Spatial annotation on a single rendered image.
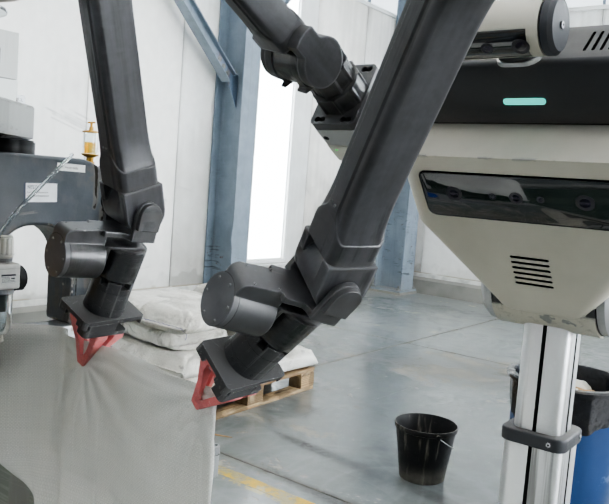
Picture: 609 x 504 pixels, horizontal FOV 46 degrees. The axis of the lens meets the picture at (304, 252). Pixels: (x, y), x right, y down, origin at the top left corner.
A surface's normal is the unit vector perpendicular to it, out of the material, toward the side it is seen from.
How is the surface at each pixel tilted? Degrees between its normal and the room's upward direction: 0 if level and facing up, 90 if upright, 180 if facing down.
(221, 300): 75
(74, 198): 90
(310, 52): 103
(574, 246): 130
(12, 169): 90
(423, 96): 126
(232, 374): 45
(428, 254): 90
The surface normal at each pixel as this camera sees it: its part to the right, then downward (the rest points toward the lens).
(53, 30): 0.79, 0.11
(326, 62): 0.67, 0.34
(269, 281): 0.54, -0.72
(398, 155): 0.29, 0.67
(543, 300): -0.51, 0.66
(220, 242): -0.61, 0.03
